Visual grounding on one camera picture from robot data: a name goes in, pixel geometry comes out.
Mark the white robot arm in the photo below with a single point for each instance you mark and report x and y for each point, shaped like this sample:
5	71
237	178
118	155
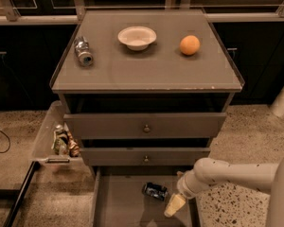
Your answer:
208	173

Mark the grey drawer cabinet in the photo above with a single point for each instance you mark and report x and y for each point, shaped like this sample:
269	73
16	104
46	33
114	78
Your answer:
157	80

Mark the grey drawer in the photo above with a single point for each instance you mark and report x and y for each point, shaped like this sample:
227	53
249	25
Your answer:
144	125
120	201
142	156

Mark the orange fruit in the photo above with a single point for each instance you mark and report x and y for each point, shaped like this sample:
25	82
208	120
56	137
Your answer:
189	45

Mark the blue pepsi can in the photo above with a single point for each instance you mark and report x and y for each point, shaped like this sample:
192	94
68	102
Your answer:
156	191

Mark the grey top drawer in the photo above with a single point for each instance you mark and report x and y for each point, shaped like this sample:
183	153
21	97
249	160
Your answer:
144	125

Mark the black floor rail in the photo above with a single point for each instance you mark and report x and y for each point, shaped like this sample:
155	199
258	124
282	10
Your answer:
15	197

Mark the clear plastic bin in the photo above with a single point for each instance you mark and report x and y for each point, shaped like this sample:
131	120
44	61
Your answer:
42	147

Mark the silver can lying down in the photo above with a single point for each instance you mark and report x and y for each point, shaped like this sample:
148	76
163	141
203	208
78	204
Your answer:
82	51

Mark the white paper bowl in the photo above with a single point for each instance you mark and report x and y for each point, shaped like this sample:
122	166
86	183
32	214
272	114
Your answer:
137	38

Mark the grey counter rail frame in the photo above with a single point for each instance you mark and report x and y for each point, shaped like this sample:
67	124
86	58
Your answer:
34	18

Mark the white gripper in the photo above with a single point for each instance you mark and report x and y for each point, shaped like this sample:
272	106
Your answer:
184	186

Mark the brown snack bag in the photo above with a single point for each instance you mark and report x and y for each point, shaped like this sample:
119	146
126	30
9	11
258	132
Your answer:
74	149

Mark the grey bottom drawer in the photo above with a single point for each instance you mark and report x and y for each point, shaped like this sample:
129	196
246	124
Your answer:
120	201

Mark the grey middle drawer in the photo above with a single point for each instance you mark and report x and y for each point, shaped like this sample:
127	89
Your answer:
142	156

